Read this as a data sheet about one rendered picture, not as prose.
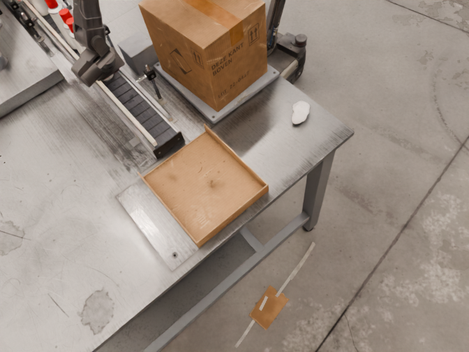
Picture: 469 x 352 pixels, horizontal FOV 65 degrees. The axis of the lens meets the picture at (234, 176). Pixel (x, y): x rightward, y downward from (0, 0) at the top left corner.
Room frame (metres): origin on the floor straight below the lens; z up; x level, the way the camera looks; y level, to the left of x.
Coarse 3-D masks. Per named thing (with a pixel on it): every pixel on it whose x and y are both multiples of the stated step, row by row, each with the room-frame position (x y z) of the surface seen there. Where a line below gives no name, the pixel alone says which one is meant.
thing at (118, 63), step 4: (112, 48) 0.98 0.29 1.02; (116, 52) 0.97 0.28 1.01; (116, 56) 0.96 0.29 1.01; (116, 60) 0.95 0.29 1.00; (120, 60) 0.95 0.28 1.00; (116, 64) 0.94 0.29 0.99; (120, 64) 0.94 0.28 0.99; (104, 68) 0.89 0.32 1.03; (108, 68) 0.89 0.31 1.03; (112, 68) 0.91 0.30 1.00; (116, 68) 0.93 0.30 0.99; (104, 72) 0.91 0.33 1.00; (108, 72) 0.92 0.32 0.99; (112, 72) 0.92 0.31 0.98; (100, 76) 0.91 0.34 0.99; (104, 76) 0.91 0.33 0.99
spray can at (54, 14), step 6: (48, 0) 1.20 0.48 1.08; (54, 0) 1.21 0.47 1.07; (48, 6) 1.21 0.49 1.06; (54, 6) 1.20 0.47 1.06; (60, 6) 1.21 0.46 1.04; (48, 12) 1.21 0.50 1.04; (54, 12) 1.19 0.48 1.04; (54, 18) 1.19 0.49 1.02; (60, 18) 1.19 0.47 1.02; (60, 24) 1.19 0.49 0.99; (60, 30) 1.20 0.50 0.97; (66, 36) 1.19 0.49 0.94; (72, 42) 1.19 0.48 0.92; (72, 48) 1.20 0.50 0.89
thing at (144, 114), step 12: (60, 36) 1.29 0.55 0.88; (108, 84) 0.98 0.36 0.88; (120, 84) 0.97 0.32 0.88; (120, 96) 0.91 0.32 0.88; (132, 96) 0.90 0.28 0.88; (132, 108) 0.85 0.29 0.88; (144, 108) 0.84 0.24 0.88; (144, 120) 0.79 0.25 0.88; (156, 120) 0.78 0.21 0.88; (156, 132) 0.73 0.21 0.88; (168, 132) 0.72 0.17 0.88
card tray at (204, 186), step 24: (192, 144) 0.69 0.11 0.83; (216, 144) 0.67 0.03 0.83; (168, 168) 0.62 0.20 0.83; (192, 168) 0.60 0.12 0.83; (216, 168) 0.58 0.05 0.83; (240, 168) 0.57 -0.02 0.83; (168, 192) 0.54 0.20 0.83; (192, 192) 0.52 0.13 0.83; (216, 192) 0.50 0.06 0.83; (240, 192) 0.49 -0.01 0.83; (264, 192) 0.46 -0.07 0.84; (192, 216) 0.44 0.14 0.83; (216, 216) 0.43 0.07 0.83
